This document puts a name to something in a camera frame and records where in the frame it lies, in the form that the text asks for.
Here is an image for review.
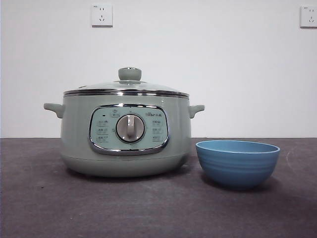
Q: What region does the glass lid with green knob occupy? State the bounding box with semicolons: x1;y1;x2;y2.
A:
63;66;190;97

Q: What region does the pale green electric steamer pot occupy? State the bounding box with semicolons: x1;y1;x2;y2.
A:
43;94;206;178

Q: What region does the blue ribbed bowl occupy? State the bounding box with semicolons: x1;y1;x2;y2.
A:
195;140;281;191

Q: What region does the white wall power socket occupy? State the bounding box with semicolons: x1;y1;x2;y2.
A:
91;3;113;28
300;5;317;29

